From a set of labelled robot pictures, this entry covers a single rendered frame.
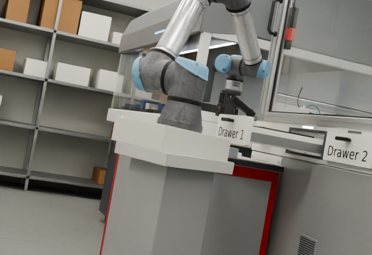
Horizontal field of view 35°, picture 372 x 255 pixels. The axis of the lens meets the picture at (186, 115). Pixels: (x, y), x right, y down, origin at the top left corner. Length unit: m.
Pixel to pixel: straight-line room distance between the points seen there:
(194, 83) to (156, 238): 0.50
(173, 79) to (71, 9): 4.10
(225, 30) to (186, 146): 1.45
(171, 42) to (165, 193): 0.54
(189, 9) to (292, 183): 0.87
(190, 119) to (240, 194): 0.70
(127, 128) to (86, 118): 4.46
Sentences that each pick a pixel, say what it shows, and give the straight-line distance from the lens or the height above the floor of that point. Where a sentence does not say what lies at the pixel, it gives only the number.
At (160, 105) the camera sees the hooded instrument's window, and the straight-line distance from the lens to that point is 3.56.
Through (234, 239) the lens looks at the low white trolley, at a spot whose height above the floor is 0.42.
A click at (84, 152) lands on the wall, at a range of 6.39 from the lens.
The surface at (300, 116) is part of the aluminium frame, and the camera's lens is 2.53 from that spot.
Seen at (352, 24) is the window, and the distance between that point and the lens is 2.40.
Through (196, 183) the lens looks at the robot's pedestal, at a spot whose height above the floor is 0.67.
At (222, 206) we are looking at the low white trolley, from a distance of 2.46.
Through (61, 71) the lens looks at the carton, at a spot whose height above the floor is 1.19.
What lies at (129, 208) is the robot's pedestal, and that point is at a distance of 1.93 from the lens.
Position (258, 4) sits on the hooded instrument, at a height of 1.58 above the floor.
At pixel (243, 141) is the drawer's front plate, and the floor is 0.83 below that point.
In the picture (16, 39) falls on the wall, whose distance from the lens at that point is 6.31.
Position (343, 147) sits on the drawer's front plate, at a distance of 2.22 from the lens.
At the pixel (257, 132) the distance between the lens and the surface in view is 2.22.
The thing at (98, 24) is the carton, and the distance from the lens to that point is 5.95.
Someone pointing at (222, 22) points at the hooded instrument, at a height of 1.43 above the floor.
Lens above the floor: 0.83
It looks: 1 degrees up
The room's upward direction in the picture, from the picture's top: 10 degrees clockwise
